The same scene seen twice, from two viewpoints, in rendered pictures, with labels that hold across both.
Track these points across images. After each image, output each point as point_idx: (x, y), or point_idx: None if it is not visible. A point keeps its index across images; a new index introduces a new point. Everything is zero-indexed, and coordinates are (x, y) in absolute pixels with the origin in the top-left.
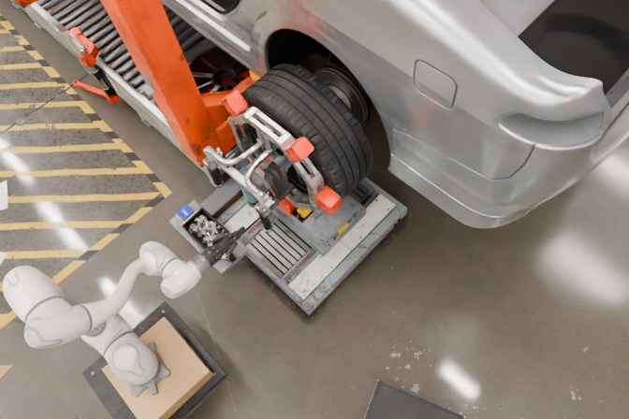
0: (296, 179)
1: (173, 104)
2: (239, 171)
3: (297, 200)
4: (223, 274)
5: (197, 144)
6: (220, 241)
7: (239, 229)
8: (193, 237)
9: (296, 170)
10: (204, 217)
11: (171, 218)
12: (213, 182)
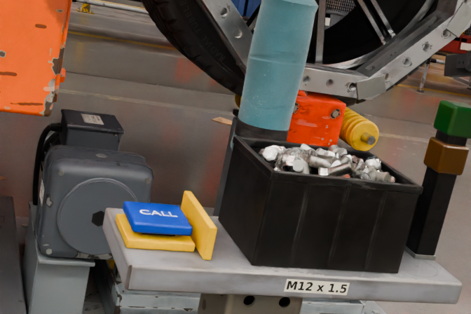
0: (305, 62)
1: None
2: None
3: (379, 66)
4: (459, 294)
5: None
6: (457, 104)
7: (460, 54)
8: (344, 178)
9: (319, 19)
10: (281, 145)
11: (127, 258)
12: None
